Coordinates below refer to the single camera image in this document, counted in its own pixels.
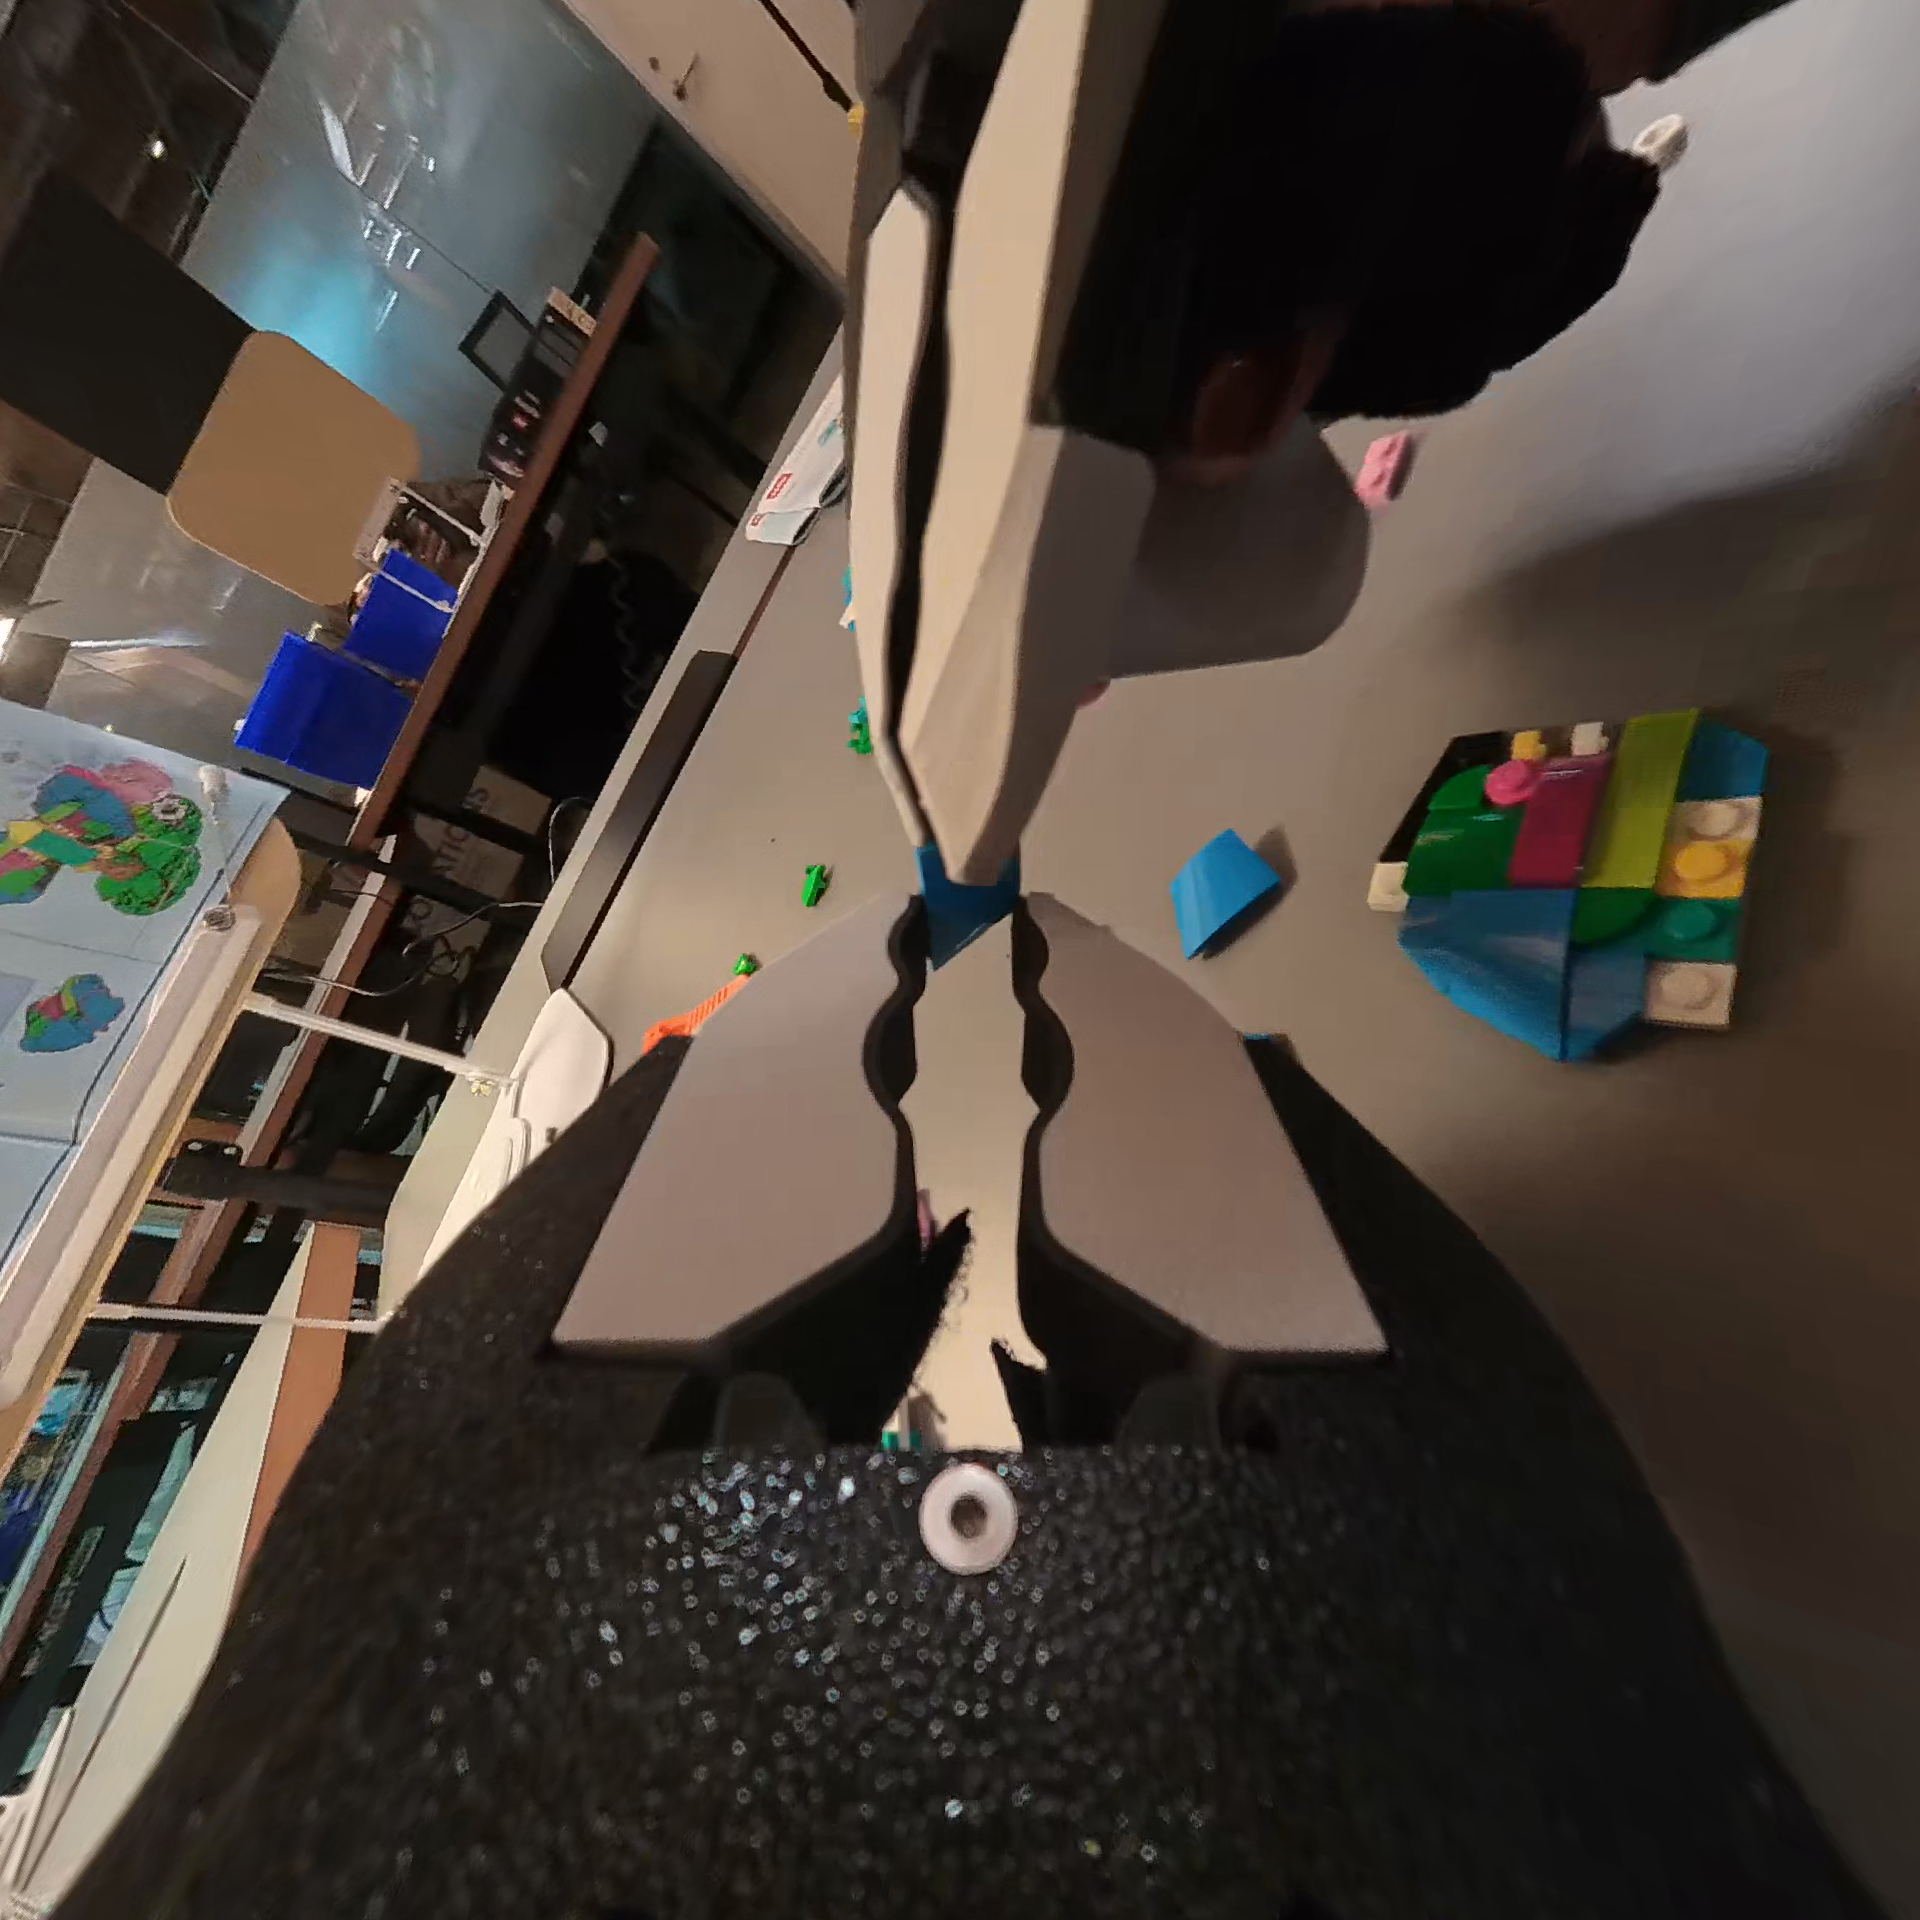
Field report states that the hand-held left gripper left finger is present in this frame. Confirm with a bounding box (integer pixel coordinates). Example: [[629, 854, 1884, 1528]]
[[551, 892, 924, 1370]]

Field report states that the person's right hand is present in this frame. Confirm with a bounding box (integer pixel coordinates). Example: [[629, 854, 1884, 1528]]
[[1196, 328, 1338, 462]]

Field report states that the blue lego slope piece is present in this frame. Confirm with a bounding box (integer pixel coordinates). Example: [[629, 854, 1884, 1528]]
[[911, 842, 1026, 971], [1167, 825, 1287, 961]]

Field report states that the orange lego brick separator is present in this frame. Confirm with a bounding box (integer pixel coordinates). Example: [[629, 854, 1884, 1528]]
[[639, 973, 751, 1054]]

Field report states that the black picture frame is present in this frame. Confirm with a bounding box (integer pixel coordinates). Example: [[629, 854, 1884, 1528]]
[[454, 291, 543, 377]]

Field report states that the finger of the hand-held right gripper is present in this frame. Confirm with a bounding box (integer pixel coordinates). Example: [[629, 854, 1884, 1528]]
[[844, 150, 961, 858], [902, 0, 1167, 890]]

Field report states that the lego instruction booklet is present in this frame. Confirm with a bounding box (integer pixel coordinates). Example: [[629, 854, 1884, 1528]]
[[742, 373, 853, 547]]

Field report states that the blue storage bin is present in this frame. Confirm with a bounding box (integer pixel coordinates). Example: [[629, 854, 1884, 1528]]
[[343, 547, 462, 680], [231, 628, 415, 790]]

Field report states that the tan rounded board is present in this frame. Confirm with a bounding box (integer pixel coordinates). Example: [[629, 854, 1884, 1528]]
[[161, 328, 423, 605]]

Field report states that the long wooden desk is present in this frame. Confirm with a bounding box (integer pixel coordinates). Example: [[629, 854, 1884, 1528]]
[[343, 230, 663, 845]]

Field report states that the beige document holder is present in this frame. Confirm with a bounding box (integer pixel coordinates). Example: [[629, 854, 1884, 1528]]
[[0, 817, 303, 1449]]

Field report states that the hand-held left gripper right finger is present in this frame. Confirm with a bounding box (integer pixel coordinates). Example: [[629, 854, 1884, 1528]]
[[1012, 894, 1392, 1389]]

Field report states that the black cable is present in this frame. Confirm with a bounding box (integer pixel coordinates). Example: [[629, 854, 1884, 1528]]
[[402, 796, 605, 985]]

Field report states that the multicoloured partial lego build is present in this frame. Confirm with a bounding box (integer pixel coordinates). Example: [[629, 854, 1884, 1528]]
[[1367, 709, 1773, 1066]]

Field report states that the lego instruction sheet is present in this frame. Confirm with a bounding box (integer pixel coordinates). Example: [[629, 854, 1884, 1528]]
[[0, 696, 288, 1265]]

